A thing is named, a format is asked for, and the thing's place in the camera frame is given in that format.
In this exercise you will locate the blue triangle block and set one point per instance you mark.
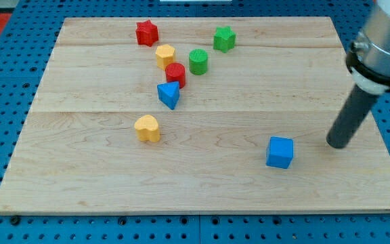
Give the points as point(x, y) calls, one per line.
point(168, 94)

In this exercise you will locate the red cylinder block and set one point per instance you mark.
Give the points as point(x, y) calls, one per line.
point(176, 72)

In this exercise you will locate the blue cube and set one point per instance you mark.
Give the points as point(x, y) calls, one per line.
point(280, 152)

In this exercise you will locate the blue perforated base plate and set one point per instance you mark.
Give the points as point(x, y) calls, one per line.
point(25, 46)

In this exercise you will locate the green star block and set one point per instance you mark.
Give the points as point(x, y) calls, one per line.
point(224, 39)

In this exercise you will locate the red star block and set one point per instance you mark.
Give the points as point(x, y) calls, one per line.
point(146, 33)

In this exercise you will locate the yellow hexagon block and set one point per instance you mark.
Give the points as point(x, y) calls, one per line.
point(165, 55)

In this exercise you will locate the yellow heart block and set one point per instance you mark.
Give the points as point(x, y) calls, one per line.
point(147, 129)

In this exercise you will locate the green cylinder block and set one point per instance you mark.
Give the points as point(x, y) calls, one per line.
point(198, 61)

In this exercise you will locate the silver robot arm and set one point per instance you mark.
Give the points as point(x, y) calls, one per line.
point(368, 58)

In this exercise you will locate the light wooden board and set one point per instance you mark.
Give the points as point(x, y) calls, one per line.
point(78, 153)

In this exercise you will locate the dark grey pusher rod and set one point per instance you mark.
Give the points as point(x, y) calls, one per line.
point(355, 109)

